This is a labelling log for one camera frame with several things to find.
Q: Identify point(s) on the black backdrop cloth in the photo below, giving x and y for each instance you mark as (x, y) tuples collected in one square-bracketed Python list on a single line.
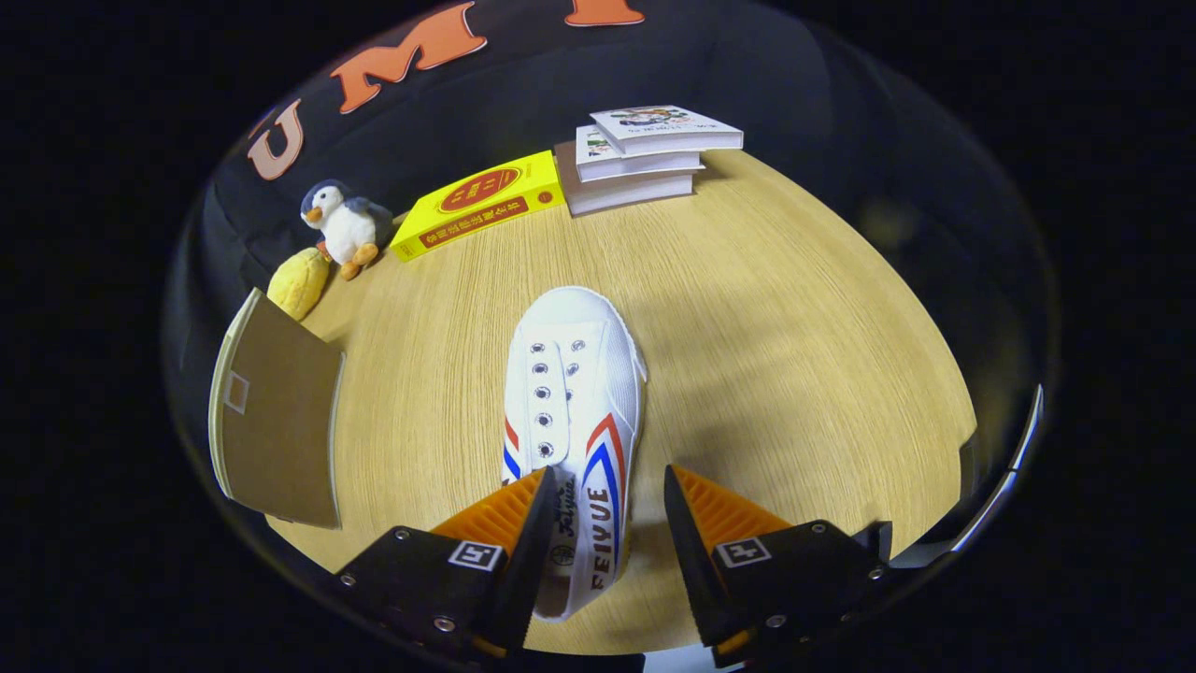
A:
[(766, 84)]

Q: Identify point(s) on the beige fabric storage box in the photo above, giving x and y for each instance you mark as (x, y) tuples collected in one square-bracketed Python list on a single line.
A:
[(280, 421)]

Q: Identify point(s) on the yellow round plush toy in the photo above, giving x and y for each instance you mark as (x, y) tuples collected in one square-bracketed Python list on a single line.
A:
[(299, 283)]

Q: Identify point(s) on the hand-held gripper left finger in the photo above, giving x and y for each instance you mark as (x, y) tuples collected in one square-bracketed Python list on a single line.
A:
[(528, 561)]

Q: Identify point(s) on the white striped shoe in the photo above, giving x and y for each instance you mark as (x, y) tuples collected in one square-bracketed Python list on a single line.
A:
[(584, 374)]

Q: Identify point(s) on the penguin plush toy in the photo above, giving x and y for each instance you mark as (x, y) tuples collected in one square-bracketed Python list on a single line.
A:
[(348, 229)]

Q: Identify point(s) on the white illustrated cover book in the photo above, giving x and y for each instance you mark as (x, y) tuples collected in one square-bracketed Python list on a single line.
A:
[(668, 126), (617, 166)]

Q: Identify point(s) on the yellow flat box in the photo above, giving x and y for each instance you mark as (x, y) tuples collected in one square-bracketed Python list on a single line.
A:
[(476, 201)]

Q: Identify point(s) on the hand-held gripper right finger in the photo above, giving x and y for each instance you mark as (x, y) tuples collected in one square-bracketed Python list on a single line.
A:
[(691, 561)]

